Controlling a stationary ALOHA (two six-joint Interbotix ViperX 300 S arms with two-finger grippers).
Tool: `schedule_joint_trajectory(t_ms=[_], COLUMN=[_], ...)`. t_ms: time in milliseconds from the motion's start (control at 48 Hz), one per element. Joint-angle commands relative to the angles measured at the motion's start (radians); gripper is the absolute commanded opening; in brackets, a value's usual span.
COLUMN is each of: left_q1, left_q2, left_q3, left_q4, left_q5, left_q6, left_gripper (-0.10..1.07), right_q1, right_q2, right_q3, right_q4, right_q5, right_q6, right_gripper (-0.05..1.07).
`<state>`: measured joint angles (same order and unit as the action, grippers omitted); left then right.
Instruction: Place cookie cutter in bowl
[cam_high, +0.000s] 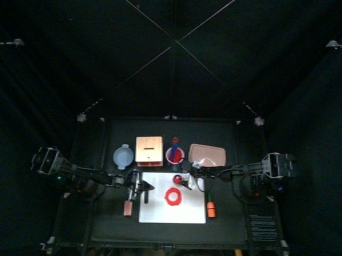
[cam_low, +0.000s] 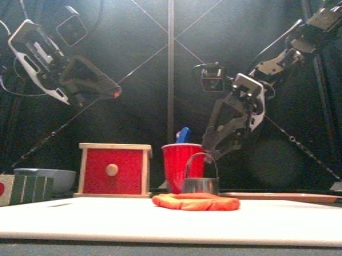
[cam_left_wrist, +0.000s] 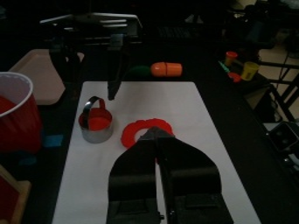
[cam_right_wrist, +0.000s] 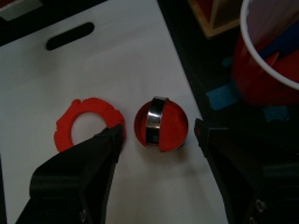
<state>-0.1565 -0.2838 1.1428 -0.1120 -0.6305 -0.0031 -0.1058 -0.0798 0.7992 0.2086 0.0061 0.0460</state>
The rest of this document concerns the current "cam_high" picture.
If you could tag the orange toy carrot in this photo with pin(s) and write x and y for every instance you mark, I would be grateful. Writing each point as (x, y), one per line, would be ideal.
(211, 208)

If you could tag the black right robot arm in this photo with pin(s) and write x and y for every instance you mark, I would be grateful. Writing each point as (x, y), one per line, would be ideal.
(248, 168)

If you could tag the blue utensil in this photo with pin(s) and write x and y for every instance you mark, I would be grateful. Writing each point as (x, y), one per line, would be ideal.
(174, 146)

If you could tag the pink wooden block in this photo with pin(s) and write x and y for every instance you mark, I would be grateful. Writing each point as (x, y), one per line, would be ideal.
(127, 208)

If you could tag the white mat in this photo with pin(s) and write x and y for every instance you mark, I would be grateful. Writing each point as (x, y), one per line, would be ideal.
(178, 213)

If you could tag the wooden box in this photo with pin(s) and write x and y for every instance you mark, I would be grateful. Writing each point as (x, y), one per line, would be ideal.
(148, 150)

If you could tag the red round toy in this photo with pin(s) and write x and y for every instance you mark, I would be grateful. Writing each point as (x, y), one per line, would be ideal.
(178, 179)

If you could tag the light blue bowl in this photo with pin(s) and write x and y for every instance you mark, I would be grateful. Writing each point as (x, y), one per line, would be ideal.
(123, 157)

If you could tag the pink cutting board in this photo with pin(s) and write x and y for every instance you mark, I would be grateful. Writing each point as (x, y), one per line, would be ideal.
(207, 154)

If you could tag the blue and red object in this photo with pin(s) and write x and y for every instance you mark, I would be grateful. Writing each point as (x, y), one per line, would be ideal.
(170, 158)

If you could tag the metal frame corner bracket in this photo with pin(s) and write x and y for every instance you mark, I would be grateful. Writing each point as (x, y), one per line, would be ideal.
(17, 42)
(258, 121)
(333, 44)
(81, 117)

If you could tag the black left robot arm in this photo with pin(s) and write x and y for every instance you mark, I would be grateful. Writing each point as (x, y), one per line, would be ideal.
(75, 171)

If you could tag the red utensil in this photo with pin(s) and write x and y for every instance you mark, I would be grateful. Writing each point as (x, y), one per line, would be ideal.
(178, 156)

